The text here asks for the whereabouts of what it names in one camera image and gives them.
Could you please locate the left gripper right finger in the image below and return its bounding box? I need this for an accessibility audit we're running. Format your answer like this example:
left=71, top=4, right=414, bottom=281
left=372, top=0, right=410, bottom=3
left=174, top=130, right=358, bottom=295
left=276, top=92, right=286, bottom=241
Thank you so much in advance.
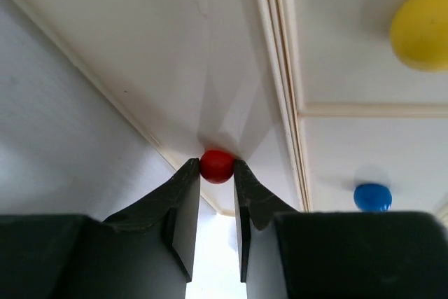
left=234, top=160, right=447, bottom=298

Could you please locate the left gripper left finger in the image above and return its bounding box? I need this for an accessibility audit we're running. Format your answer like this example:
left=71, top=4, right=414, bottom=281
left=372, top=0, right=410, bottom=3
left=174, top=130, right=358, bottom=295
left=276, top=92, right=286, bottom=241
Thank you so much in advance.
left=1, top=158, right=200, bottom=298

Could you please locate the cream drawer cabinet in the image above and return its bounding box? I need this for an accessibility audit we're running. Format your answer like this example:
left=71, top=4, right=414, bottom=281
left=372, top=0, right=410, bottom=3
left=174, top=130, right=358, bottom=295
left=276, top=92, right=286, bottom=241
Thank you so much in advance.
left=12, top=0, right=447, bottom=214

